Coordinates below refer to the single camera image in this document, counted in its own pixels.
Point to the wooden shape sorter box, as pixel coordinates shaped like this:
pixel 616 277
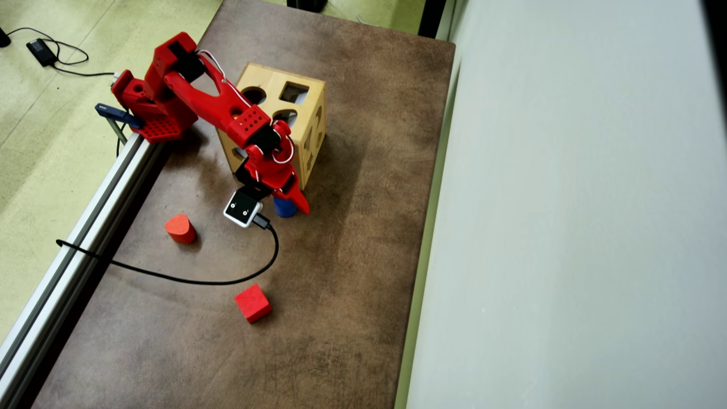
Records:
pixel 267 76

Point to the aluminium profile rail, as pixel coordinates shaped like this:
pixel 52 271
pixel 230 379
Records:
pixel 68 272

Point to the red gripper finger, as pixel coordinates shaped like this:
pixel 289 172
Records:
pixel 295 196

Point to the black floor object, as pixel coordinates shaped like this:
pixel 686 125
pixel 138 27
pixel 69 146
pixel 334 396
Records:
pixel 3 38

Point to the black power adapter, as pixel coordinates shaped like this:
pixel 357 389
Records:
pixel 41 51

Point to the dark vertical post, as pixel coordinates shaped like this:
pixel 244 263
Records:
pixel 431 17

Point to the red teardrop block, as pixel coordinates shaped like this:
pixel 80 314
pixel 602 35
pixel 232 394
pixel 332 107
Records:
pixel 180 229

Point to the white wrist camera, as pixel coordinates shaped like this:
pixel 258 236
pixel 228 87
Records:
pixel 243 208

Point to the blue cylinder block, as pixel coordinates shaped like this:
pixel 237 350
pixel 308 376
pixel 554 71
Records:
pixel 284 209

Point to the blue table clamp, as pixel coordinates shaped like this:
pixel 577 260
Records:
pixel 116 113

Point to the red robot arm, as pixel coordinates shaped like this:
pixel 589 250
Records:
pixel 210 102

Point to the red cube block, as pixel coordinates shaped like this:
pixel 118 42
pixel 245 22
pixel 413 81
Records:
pixel 253 303

